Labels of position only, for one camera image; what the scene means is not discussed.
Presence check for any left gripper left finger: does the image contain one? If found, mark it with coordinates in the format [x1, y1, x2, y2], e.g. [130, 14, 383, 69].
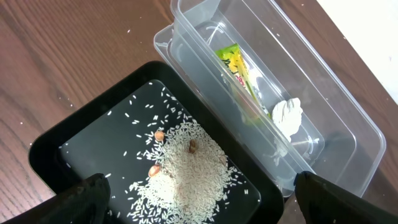
[4, 174, 111, 224]

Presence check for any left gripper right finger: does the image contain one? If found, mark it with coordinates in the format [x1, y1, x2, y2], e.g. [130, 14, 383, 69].
[294, 171, 397, 224]

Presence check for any white tissue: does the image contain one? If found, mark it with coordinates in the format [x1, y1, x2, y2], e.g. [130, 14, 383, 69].
[272, 98, 303, 142]

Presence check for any rice pile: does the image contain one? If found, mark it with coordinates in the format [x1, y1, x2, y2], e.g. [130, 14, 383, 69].
[58, 80, 249, 224]

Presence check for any yellow green snack wrapper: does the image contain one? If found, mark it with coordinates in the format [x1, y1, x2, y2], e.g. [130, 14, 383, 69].
[215, 44, 271, 118]

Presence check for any bottom peanut in rice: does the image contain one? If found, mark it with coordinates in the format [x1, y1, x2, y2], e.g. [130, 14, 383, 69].
[148, 164, 161, 178]

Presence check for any peanut in rice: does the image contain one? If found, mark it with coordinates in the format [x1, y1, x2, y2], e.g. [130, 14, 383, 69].
[154, 131, 165, 142]
[188, 139, 198, 154]
[148, 164, 161, 178]

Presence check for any black plastic tray bin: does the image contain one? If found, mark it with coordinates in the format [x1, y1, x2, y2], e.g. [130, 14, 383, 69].
[29, 61, 284, 223]

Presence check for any top peanut in rice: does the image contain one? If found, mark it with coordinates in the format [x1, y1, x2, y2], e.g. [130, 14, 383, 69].
[154, 131, 165, 142]

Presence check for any middle peanut in rice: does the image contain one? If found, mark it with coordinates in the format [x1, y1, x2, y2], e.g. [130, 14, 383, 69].
[188, 139, 198, 154]

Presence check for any clear plastic bin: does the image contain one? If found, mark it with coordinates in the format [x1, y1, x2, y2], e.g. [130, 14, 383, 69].
[154, 0, 386, 197]

